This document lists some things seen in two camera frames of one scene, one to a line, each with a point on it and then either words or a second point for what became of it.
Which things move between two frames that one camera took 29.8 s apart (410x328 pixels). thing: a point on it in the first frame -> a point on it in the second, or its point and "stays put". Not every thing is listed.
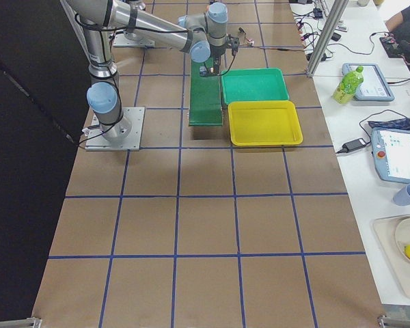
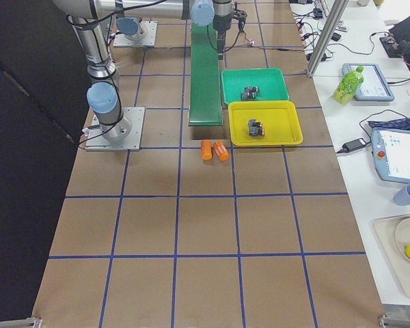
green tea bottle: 348,86 stays put
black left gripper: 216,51 -> 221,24
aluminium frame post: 335,16 stays put
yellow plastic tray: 263,123 stays put
